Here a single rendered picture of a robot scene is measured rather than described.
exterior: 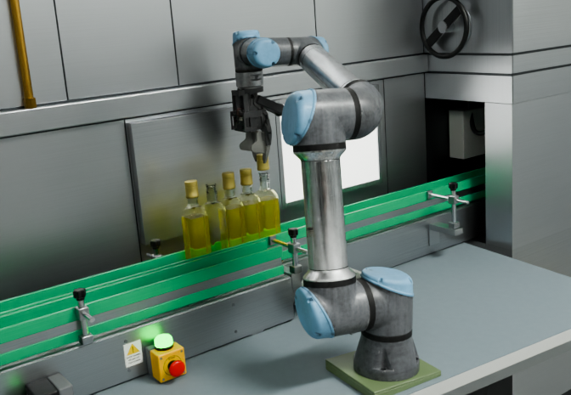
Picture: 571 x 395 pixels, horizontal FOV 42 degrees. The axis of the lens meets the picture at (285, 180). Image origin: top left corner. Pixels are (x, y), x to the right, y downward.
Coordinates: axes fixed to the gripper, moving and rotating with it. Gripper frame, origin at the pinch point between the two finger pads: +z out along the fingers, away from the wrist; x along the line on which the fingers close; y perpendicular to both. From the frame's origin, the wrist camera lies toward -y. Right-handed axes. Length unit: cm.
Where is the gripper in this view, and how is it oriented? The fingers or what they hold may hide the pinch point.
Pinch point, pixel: (262, 157)
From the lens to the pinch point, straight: 207.7
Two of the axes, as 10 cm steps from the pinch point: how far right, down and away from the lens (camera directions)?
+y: -8.1, 1.9, -5.6
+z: 0.7, 9.7, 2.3
